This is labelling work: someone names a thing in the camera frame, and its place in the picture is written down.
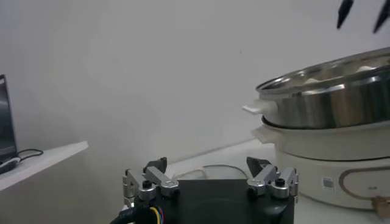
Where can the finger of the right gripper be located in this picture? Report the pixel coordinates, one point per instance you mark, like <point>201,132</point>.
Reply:
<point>345,12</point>
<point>383,15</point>

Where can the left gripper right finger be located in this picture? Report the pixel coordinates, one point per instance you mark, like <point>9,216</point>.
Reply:
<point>265,179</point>

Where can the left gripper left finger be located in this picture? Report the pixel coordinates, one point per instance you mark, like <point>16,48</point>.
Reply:
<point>158,179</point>

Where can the stainless steel steamer basket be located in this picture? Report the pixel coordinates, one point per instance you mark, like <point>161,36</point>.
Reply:
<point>329,106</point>

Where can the cream electric cooker base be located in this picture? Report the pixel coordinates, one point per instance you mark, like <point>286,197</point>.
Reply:
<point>304,173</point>

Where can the glass pot lid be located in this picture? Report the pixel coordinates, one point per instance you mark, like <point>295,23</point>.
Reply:
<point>225,173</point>

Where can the white folding side table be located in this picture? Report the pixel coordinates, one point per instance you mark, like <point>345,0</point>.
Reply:
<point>42,164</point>

